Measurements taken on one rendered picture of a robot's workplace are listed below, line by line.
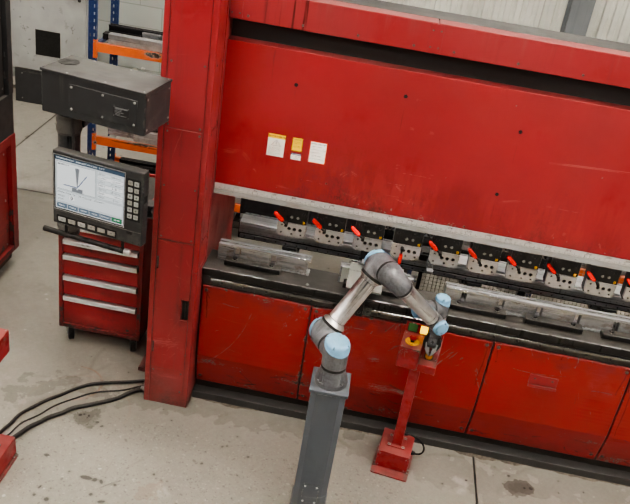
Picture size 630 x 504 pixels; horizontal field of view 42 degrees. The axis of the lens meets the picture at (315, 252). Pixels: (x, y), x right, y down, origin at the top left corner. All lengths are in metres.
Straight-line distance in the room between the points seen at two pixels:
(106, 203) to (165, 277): 0.73
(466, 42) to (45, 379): 2.95
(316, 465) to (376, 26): 2.07
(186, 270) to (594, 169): 2.07
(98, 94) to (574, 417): 2.95
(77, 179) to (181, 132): 0.55
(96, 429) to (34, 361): 0.71
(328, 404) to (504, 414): 1.23
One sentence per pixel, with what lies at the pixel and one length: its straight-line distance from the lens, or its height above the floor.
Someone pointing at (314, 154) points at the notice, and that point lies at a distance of 4.09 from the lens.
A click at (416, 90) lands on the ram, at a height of 1.98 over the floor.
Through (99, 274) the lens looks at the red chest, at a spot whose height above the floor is 0.53.
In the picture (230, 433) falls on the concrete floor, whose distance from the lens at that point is 4.66.
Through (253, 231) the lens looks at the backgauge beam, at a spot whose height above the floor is 0.94.
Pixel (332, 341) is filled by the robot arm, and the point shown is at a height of 1.00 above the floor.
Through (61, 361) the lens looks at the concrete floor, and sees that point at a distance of 5.13.
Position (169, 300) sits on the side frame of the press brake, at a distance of 4.40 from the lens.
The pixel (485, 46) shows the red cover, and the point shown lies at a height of 2.23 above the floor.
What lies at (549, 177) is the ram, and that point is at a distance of 4.12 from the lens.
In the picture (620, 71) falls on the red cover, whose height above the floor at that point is 2.23.
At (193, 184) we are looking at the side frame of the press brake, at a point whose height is 1.38.
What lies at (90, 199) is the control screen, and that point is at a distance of 3.80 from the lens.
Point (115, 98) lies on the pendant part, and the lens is 3.58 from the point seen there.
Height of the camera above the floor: 3.08
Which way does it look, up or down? 28 degrees down
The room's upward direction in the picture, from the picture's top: 9 degrees clockwise
